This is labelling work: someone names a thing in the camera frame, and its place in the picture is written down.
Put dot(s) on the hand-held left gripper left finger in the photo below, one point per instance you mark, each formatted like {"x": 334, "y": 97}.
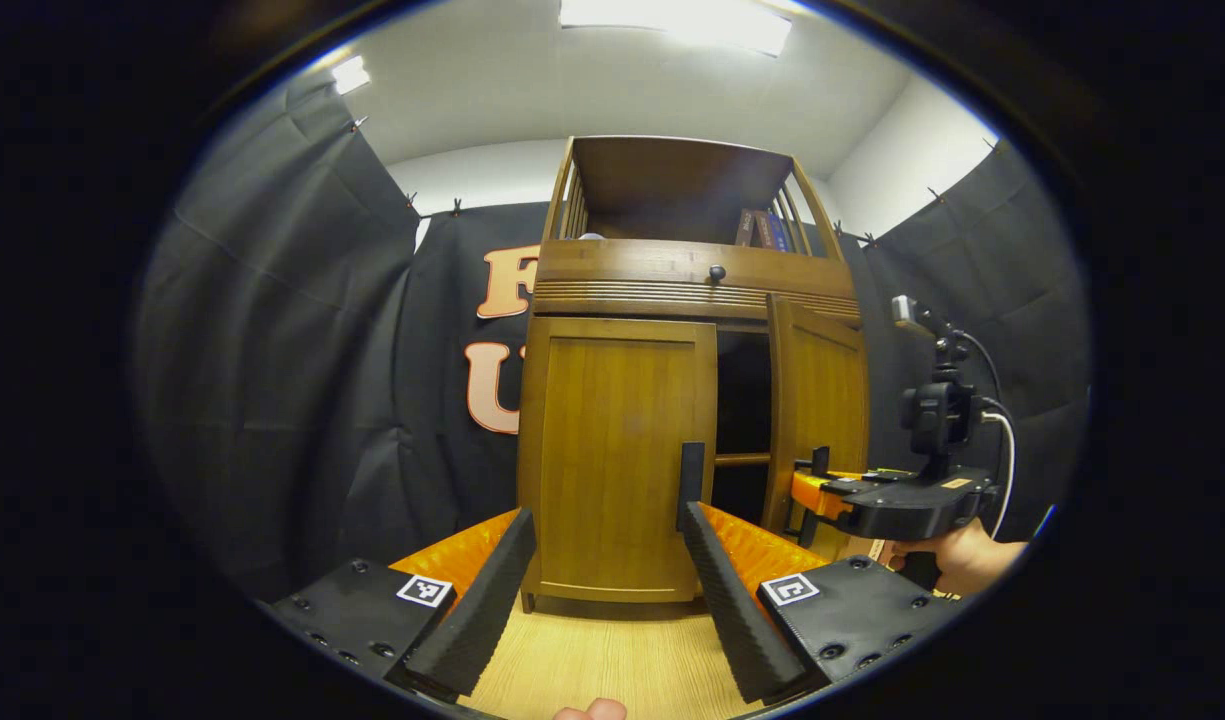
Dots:
{"x": 487, "y": 610}

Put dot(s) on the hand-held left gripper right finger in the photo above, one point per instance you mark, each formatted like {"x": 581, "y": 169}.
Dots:
{"x": 732, "y": 620}

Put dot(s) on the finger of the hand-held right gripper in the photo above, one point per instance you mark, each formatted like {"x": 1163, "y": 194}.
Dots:
{"x": 817, "y": 495}

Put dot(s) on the wooden shoe cabinet door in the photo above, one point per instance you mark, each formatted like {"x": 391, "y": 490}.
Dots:
{"x": 602, "y": 450}
{"x": 822, "y": 400}

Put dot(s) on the wooden double-door shoe cabinet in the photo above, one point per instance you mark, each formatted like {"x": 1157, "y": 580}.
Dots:
{"x": 672, "y": 190}

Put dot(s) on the wooden cabinet drawer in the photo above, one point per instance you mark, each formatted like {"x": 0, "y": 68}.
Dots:
{"x": 622, "y": 265}

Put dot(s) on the wooden inner shelf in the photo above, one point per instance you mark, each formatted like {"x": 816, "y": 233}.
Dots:
{"x": 742, "y": 459}

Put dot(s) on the blue book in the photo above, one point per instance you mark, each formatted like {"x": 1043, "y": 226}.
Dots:
{"x": 777, "y": 232}

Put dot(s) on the dark brown book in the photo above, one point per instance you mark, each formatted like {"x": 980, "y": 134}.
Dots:
{"x": 761, "y": 230}

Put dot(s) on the black backdrop cloth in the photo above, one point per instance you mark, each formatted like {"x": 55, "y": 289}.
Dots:
{"x": 272, "y": 400}

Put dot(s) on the large ceiling light panel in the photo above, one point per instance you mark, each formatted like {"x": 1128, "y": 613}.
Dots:
{"x": 672, "y": 22}

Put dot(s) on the small ceiling light panel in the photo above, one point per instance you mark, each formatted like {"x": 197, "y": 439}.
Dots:
{"x": 350, "y": 75}

